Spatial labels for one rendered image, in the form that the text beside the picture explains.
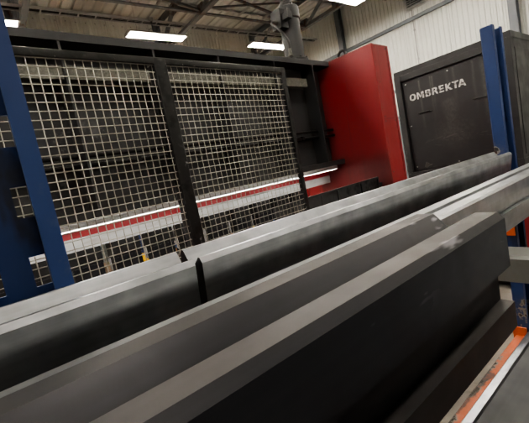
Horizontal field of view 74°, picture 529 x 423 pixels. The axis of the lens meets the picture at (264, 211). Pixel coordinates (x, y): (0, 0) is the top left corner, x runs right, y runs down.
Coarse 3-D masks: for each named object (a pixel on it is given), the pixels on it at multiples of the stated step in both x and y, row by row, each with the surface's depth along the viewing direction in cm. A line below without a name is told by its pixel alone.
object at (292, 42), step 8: (288, 0) 264; (280, 8) 258; (288, 8) 255; (296, 8) 264; (272, 16) 262; (280, 16) 258; (288, 16) 254; (296, 16) 264; (272, 24) 254; (280, 24) 258; (288, 24) 263; (296, 24) 265; (280, 32) 249; (288, 32) 264; (296, 32) 264; (288, 40) 247; (296, 40) 265; (288, 48) 248; (296, 48) 265; (288, 56) 268; (296, 56) 266; (304, 56) 265
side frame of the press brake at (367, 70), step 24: (360, 48) 260; (384, 48) 267; (336, 72) 278; (360, 72) 264; (384, 72) 265; (336, 96) 283; (360, 96) 268; (384, 96) 263; (336, 120) 288; (360, 120) 272; (384, 120) 261; (336, 144) 293; (360, 144) 277; (384, 144) 263; (360, 168) 281; (384, 168) 267; (312, 192) 322
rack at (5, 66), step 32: (0, 32) 23; (480, 32) 76; (0, 64) 23; (0, 96) 24; (32, 128) 23; (512, 128) 79; (0, 160) 24; (32, 160) 23; (512, 160) 81; (0, 192) 24; (32, 192) 23; (0, 224) 24; (32, 224) 25; (0, 256) 24; (32, 256) 25; (64, 256) 24; (512, 256) 38; (32, 288) 25; (512, 288) 82; (480, 384) 69
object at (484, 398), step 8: (528, 336) 79; (520, 344) 77; (512, 352) 75; (520, 352) 72; (512, 360) 70; (504, 368) 70; (496, 376) 68; (504, 376) 66; (496, 384) 65; (488, 392) 65; (480, 400) 63; (472, 408) 62; (480, 408) 60; (472, 416) 58
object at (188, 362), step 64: (384, 192) 44; (448, 192) 50; (512, 192) 47; (192, 256) 28; (256, 256) 29; (320, 256) 29; (384, 256) 21; (448, 256) 18; (0, 320) 20; (64, 320) 20; (128, 320) 23; (192, 320) 15; (256, 320) 16; (320, 320) 13; (384, 320) 15; (448, 320) 18; (512, 320) 23; (0, 384) 19; (64, 384) 12; (128, 384) 12; (192, 384) 10; (256, 384) 11; (320, 384) 12; (384, 384) 16; (448, 384) 18; (512, 384) 15
